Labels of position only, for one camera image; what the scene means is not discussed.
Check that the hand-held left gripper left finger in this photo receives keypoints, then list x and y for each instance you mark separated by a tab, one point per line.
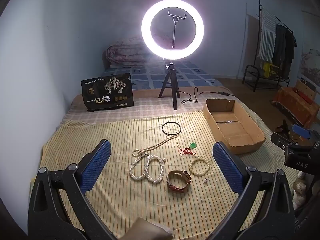
97	162

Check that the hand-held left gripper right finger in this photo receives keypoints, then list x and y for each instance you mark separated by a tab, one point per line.
227	167

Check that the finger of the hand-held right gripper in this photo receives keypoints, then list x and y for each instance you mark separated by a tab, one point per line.
301	130

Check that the cardboard box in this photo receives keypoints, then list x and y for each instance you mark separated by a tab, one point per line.
232	130

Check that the black clamp stand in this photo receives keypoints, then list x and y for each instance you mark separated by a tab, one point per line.
283	126

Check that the orange cloth covered stool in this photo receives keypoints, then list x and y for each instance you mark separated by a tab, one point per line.
295	107

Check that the yellow striped cloth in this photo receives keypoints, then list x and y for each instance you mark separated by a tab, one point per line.
112	135

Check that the cream patterned cloth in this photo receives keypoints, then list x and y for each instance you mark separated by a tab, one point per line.
300	192

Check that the tan box with red strip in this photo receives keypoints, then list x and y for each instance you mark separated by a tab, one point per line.
303	90

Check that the yellow box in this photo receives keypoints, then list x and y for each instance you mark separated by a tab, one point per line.
270	70

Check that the black printed snack bag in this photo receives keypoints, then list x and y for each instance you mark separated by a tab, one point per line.
107	92

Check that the black metal clothes rack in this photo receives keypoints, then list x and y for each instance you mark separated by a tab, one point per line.
250	75

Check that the tan plaid bed blanket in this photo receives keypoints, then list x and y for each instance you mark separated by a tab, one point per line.
150	105

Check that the beige cushion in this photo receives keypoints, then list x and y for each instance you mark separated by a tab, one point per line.
147	230

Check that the hanging dark clothes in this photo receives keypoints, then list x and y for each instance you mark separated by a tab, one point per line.
283	47

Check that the blue patterned bedsheet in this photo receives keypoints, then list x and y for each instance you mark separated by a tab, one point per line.
195	72

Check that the hanging striped cloth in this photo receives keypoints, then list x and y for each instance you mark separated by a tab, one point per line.
267	35

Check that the black tripod stand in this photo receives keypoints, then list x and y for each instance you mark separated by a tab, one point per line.
172	80

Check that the folded floral quilt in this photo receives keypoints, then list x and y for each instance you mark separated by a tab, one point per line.
125	52

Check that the phone holder clamp on rod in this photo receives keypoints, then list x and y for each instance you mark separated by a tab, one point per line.
176	17

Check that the wall poster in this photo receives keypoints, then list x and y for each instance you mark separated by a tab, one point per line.
311	65

